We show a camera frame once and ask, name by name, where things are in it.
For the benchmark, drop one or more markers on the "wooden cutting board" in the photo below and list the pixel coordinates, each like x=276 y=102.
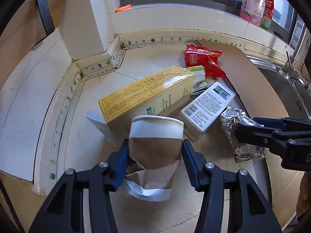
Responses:
x=25 y=29

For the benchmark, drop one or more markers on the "red snack wrapper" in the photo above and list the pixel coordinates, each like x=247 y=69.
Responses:
x=195 y=55

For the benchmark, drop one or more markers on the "yellow carton box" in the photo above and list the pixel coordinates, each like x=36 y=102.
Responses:
x=158 y=94

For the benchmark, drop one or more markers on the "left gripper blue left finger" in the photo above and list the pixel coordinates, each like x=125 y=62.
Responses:
x=118 y=163

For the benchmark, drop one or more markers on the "pink refill pouch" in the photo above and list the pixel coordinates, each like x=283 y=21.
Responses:
x=252 y=11

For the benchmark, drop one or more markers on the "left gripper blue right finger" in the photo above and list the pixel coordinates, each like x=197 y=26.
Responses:
x=194 y=163

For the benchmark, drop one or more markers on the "chrome kitchen faucet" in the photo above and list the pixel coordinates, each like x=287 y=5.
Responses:
x=298 y=64

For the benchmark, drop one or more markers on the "brown paper cup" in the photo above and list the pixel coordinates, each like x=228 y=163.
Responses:
x=155 y=144

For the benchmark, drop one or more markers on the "person right hand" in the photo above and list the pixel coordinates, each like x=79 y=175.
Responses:
x=303 y=202

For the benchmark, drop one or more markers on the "red spray bottle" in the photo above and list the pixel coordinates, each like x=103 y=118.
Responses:
x=268 y=14

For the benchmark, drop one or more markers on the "white printed small box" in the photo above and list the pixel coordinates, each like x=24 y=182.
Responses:
x=200 y=114

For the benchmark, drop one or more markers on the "steel sink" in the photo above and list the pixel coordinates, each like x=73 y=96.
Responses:
x=290 y=88

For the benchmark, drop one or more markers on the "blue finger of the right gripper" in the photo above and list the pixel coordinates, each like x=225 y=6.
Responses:
x=257 y=136
x=276 y=124

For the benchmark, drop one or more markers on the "orange small object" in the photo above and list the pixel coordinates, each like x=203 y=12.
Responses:
x=123 y=8

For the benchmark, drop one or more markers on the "aluminium foil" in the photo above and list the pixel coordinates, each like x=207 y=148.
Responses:
x=233 y=121

